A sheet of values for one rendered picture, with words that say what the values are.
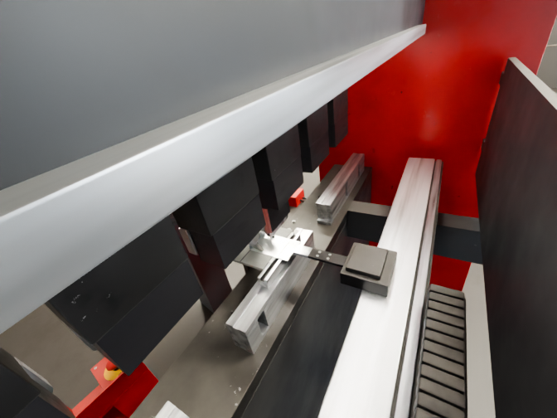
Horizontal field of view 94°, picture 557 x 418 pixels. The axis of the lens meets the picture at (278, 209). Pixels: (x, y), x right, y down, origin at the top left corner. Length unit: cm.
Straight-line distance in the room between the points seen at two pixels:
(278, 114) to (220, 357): 66
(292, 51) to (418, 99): 113
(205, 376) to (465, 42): 137
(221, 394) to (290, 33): 68
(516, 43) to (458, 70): 17
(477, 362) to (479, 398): 17
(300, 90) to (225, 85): 6
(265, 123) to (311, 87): 7
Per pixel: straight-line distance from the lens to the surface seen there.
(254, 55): 21
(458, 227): 108
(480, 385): 177
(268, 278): 70
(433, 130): 138
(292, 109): 20
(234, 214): 48
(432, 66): 133
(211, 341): 79
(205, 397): 73
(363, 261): 67
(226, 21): 19
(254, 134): 16
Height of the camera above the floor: 151
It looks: 32 degrees down
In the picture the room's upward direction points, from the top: 11 degrees counter-clockwise
